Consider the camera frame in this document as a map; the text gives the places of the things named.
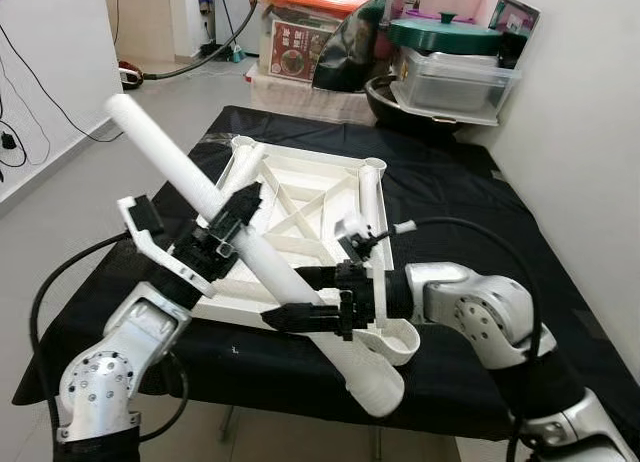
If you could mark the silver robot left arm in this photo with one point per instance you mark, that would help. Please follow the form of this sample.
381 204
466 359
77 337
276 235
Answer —
105 372

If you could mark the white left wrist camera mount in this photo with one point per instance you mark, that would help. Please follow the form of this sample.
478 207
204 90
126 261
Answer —
150 250

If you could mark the white plastic table leg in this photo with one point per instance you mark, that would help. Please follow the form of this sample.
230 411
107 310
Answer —
170 162
372 197
250 162

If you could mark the beige cloth covered bench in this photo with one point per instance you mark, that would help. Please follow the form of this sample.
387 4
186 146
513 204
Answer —
300 97

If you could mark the clear plastic lidded container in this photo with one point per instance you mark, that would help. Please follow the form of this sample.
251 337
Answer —
455 82

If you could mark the black wok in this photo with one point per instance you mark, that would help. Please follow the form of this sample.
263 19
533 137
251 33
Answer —
385 102

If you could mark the black shiny bag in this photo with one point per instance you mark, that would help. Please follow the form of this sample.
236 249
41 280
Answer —
350 57

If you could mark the black tablecloth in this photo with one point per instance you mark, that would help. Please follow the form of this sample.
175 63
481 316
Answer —
450 197

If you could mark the green pot lid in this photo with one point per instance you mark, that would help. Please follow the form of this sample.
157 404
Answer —
445 37

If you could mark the small vacuum cleaner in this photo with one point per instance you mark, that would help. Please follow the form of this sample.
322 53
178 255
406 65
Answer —
130 75

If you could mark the storage box with orange lid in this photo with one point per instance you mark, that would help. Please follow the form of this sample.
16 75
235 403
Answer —
300 4

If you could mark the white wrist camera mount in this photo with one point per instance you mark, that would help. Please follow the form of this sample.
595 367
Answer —
150 250
358 225

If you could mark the white plastic table top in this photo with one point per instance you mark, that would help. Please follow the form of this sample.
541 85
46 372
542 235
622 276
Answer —
300 197

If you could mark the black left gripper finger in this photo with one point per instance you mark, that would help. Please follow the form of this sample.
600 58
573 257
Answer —
242 207

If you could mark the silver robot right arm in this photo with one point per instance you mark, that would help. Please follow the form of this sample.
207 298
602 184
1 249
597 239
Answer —
470 302

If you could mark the dark picture frame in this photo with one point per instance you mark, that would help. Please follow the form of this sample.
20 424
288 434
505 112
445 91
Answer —
515 17

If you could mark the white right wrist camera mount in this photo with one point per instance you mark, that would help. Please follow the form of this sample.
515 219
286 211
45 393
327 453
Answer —
358 225

